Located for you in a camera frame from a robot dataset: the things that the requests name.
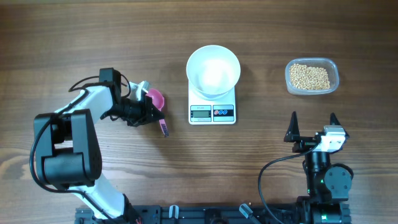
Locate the white kitchen scale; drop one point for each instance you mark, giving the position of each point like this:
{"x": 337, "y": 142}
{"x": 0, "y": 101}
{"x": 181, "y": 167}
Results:
{"x": 203, "y": 110}

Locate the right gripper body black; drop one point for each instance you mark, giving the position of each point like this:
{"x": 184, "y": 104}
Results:
{"x": 305, "y": 144}

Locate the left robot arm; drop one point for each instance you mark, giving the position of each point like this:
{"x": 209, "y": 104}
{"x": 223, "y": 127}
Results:
{"x": 65, "y": 157}

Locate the white bowl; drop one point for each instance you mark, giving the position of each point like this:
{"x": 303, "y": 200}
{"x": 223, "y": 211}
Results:
{"x": 213, "y": 70}

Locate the pink measuring scoop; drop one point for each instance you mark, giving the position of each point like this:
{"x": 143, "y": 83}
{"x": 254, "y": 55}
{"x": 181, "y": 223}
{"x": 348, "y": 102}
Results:
{"x": 158, "y": 101}

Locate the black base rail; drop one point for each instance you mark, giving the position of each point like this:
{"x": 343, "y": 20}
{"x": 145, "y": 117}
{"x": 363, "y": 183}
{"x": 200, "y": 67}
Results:
{"x": 285, "y": 213}

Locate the pile of dried soybeans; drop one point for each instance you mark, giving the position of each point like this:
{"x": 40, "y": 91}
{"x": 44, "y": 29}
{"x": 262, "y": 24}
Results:
{"x": 309, "y": 78}

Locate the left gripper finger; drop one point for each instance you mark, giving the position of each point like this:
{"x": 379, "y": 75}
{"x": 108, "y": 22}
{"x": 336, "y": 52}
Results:
{"x": 152, "y": 113}
{"x": 139, "y": 121}

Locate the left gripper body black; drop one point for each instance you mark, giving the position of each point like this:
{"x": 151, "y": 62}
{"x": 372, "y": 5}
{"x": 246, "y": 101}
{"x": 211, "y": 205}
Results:
{"x": 129, "y": 109}

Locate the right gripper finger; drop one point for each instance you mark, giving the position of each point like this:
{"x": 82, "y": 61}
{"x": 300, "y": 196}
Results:
{"x": 293, "y": 133}
{"x": 334, "y": 121}

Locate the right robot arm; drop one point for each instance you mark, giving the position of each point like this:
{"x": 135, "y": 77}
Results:
{"x": 328, "y": 184}

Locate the clear plastic container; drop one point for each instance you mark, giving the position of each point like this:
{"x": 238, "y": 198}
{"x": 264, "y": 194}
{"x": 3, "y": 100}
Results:
{"x": 326, "y": 63}

